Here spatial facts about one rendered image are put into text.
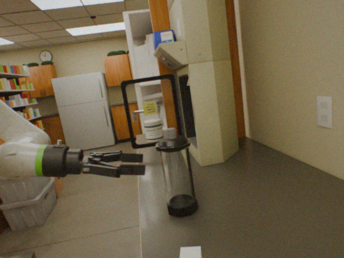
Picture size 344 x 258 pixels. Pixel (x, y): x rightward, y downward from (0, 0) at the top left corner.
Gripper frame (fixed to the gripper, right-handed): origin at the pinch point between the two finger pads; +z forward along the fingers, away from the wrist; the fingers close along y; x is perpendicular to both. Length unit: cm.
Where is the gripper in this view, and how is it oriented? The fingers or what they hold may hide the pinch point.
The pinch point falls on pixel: (137, 163)
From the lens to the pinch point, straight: 75.3
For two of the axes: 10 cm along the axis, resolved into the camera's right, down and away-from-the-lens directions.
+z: 9.8, 0.5, 1.8
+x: -0.8, 9.8, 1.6
